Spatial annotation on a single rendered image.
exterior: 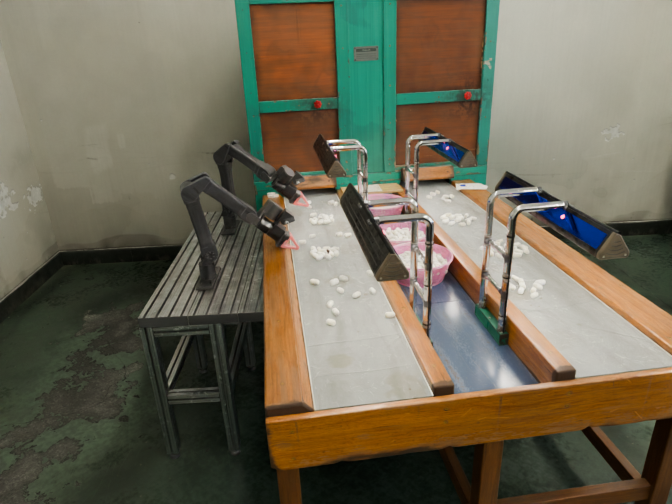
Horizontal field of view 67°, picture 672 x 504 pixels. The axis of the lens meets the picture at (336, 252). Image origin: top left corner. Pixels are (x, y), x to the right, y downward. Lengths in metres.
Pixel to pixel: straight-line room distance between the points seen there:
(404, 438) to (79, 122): 3.35
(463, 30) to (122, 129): 2.40
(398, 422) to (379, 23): 2.10
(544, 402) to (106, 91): 3.41
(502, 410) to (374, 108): 1.91
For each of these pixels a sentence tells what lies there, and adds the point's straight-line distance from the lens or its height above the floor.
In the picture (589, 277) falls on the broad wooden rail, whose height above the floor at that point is 0.76.
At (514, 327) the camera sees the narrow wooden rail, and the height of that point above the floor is 0.75.
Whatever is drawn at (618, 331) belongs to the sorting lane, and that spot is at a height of 0.74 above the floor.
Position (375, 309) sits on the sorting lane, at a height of 0.74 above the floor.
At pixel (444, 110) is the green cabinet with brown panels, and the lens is 3.01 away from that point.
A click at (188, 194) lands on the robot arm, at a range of 2.01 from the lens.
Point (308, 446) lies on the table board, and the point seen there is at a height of 0.65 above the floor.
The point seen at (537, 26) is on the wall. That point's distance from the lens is 4.02.
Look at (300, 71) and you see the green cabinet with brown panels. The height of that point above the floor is 1.41.
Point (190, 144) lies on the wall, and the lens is 3.91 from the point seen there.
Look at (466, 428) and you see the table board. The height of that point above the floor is 0.64.
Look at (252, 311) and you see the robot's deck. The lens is 1.89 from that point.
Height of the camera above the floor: 1.58
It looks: 23 degrees down
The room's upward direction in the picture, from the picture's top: 3 degrees counter-clockwise
